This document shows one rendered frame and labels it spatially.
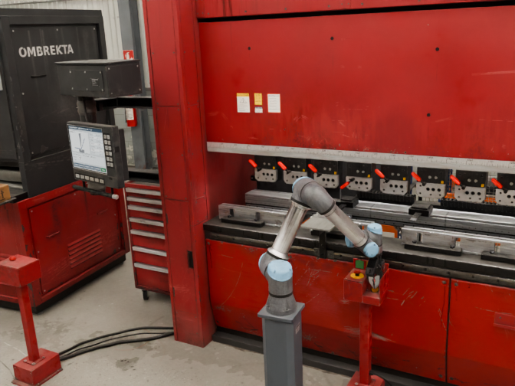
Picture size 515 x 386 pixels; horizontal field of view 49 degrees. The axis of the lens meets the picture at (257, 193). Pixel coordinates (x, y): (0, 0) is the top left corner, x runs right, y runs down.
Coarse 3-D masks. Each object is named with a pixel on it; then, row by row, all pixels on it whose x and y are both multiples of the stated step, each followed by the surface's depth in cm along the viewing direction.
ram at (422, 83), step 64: (256, 64) 333; (320, 64) 314; (384, 64) 297; (448, 64) 281; (512, 64) 268; (256, 128) 344; (320, 128) 324; (384, 128) 306; (448, 128) 290; (512, 128) 275
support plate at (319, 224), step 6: (306, 222) 326; (312, 222) 325; (318, 222) 325; (324, 222) 324; (330, 222) 324; (306, 228) 318; (312, 228) 316; (318, 228) 315; (324, 228) 314; (330, 228) 314
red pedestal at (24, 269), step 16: (16, 256) 349; (0, 272) 339; (16, 272) 331; (32, 272) 340; (16, 288) 345; (32, 320) 353; (32, 336) 354; (32, 352) 355; (48, 352) 368; (16, 368) 356; (32, 368) 351; (48, 368) 360; (16, 384) 355; (32, 384) 352
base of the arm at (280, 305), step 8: (272, 296) 268; (280, 296) 266; (288, 296) 267; (272, 304) 268; (280, 304) 266; (288, 304) 267; (296, 304) 272; (272, 312) 268; (280, 312) 266; (288, 312) 267
